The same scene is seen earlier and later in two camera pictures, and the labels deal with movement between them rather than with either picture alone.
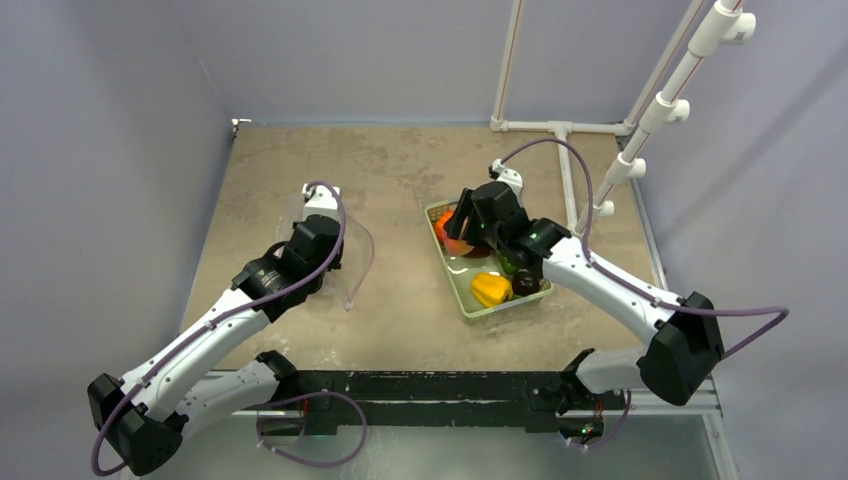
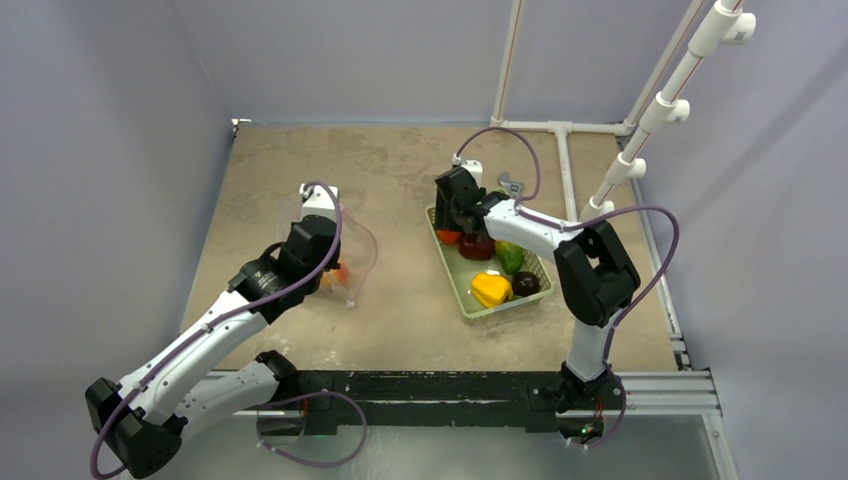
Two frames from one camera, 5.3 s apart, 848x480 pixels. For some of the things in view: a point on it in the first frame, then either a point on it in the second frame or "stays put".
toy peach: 457,247 → 335,277
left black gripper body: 337,264 stays put
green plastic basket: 461,271 stays put
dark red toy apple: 480,251 stays put
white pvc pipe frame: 725,24 stays put
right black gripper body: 475,212 → 452,216
